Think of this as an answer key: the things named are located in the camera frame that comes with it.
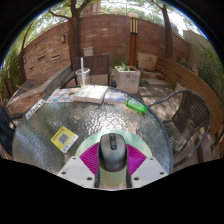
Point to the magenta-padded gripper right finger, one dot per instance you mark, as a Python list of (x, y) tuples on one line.
[(148, 171)]

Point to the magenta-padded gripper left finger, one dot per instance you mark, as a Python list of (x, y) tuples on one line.
[(77, 171)]

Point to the grey computer mouse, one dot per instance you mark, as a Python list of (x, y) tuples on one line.
[(112, 155)]

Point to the yellow printed card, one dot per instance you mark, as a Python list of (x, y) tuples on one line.
[(64, 139)]

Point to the small green packet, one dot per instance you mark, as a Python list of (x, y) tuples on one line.
[(136, 106)]

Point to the dark wicker chair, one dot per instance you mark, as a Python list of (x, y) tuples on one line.
[(188, 116)]

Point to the white licence plate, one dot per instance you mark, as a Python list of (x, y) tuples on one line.
[(35, 109)]

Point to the colourful printed sheet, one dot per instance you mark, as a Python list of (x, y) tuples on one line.
[(61, 96)]

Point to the thick white book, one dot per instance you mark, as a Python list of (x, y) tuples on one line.
[(91, 94)]

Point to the thin blue-edged book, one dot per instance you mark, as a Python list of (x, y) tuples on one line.
[(115, 96)]

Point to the stone raised bed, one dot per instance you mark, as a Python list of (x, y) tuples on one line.
[(26, 95)]

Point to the clear plastic cup with straw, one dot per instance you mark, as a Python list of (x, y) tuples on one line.
[(83, 78)]

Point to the concrete planter with plant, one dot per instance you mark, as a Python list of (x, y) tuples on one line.
[(127, 80)]

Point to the curved wooden bench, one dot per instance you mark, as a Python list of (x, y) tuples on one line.
[(190, 81)]

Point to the dark wooden slatted chair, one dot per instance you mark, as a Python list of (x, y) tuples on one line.
[(96, 65)]

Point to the beige stone block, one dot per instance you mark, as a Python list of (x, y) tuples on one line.
[(147, 62)]

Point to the thin curved tree trunk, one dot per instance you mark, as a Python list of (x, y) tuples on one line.
[(22, 63)]

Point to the thick tree trunk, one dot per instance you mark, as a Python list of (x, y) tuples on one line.
[(74, 43)]

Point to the slender straight tree trunk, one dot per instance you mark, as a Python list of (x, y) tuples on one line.
[(167, 36)]

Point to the grey wall box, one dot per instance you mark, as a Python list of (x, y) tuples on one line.
[(88, 51)]

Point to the wooden garden lamp post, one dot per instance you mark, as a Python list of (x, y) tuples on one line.
[(133, 43)]

